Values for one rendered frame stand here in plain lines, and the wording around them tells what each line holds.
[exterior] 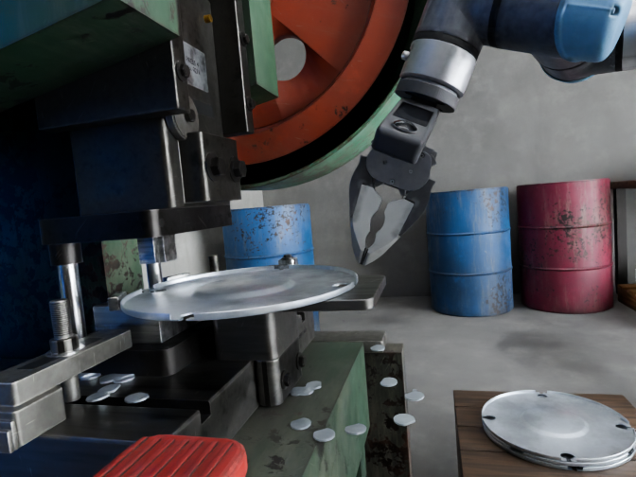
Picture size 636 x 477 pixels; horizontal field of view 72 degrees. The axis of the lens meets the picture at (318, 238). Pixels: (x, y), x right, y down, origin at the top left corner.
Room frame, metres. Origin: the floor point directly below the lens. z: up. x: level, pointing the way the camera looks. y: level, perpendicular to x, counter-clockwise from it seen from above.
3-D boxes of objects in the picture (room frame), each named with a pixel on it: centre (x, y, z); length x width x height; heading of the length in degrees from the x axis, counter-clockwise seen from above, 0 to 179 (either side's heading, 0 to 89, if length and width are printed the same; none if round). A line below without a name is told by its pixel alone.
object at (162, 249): (0.58, 0.21, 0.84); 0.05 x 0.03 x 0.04; 165
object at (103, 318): (0.58, 0.22, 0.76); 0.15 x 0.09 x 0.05; 165
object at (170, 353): (0.59, 0.23, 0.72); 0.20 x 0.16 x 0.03; 165
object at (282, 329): (0.54, 0.05, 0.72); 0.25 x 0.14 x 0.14; 75
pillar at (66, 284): (0.52, 0.30, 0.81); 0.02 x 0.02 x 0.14
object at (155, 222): (0.59, 0.23, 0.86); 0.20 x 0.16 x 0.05; 165
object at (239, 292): (0.55, 0.10, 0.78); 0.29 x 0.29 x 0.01
